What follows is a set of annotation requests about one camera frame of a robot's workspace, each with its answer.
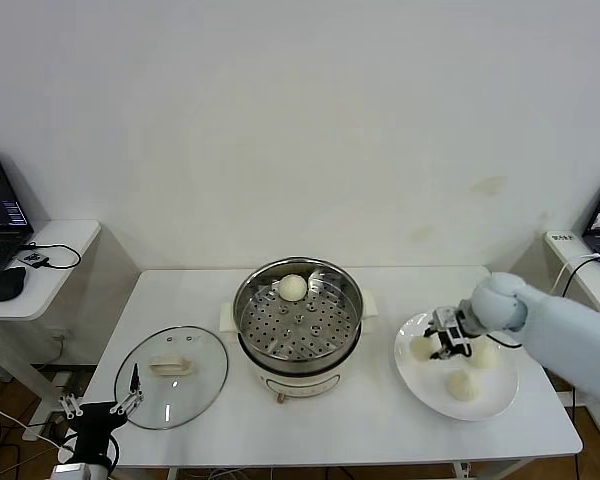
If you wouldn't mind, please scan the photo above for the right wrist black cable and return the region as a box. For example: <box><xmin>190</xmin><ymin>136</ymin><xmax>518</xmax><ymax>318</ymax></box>
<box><xmin>482</xmin><ymin>332</ymin><xmax>524</xmax><ymax>350</ymax></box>

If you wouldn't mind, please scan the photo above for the thin black looped cable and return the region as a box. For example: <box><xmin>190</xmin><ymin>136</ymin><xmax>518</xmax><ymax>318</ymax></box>
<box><xmin>24</xmin><ymin>242</ymin><xmax>84</xmax><ymax>271</ymax></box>

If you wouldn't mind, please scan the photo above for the white round plate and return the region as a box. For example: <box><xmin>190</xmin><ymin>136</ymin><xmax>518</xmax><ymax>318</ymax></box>
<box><xmin>393</xmin><ymin>311</ymin><xmax>520</xmax><ymax>421</ymax></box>

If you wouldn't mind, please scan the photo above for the glass lid with cream handle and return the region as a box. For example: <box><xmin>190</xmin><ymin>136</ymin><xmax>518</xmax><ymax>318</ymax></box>
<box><xmin>114</xmin><ymin>325</ymin><xmax>230</xmax><ymax>431</ymax></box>

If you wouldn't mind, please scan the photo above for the stainless steel steamer basket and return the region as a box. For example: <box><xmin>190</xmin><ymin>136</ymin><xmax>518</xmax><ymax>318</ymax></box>
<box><xmin>232</xmin><ymin>257</ymin><xmax>365</xmax><ymax>362</ymax></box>

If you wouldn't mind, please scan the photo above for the cream electric cooking pot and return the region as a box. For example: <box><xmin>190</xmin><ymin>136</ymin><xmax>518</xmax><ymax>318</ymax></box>
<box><xmin>219</xmin><ymin>289</ymin><xmax>381</xmax><ymax>405</ymax></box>

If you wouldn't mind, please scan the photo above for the black laptop cable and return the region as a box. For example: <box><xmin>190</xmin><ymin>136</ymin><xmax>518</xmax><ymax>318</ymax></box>
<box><xmin>562</xmin><ymin>257</ymin><xmax>600</xmax><ymax>297</ymax></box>

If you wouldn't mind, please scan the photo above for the white steamed baozi bun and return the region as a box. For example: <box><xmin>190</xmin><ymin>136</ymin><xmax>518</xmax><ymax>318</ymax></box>
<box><xmin>467</xmin><ymin>342</ymin><xmax>499</xmax><ymax>370</ymax></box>
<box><xmin>445</xmin><ymin>370</ymin><xmax>478</xmax><ymax>400</ymax></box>
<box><xmin>410</xmin><ymin>335</ymin><xmax>439</xmax><ymax>362</ymax></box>
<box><xmin>278</xmin><ymin>273</ymin><xmax>309</xmax><ymax>303</ymax></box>

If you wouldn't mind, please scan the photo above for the white floor cable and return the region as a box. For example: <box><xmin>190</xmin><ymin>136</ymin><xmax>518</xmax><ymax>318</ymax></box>
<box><xmin>0</xmin><ymin>394</ymin><xmax>61</xmax><ymax>446</ymax></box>

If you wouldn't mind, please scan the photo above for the small black patterned device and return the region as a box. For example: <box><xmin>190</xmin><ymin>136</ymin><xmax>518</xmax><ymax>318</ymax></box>
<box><xmin>19</xmin><ymin>251</ymin><xmax>50</xmax><ymax>271</ymax></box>

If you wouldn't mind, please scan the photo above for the black computer mouse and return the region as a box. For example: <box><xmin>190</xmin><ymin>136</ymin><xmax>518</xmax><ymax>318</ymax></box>
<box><xmin>0</xmin><ymin>266</ymin><xmax>29</xmax><ymax>303</ymax></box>

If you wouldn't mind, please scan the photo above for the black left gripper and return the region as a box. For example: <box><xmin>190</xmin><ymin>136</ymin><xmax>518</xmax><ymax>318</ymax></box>
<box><xmin>59</xmin><ymin>363</ymin><xmax>145</xmax><ymax>464</ymax></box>

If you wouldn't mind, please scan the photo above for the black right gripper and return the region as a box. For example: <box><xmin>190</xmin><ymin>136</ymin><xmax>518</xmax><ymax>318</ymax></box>
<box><xmin>422</xmin><ymin>324</ymin><xmax>470</xmax><ymax>362</ymax></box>

